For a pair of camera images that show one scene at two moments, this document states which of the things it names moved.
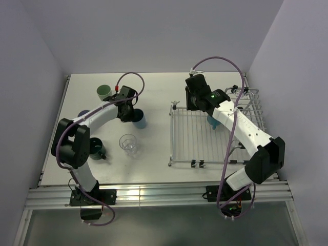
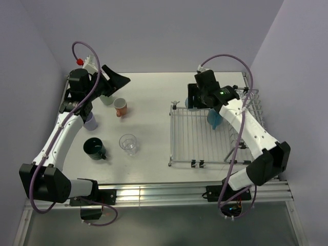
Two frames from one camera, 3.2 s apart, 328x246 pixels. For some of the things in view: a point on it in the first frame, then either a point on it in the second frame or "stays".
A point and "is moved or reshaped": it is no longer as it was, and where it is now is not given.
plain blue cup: (139, 119) is moved or reshaped
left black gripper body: (129, 115) → (104, 87)
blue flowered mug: (212, 122) stays
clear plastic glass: (128, 143) stays
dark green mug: (97, 150) stays
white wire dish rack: (196, 138) stays
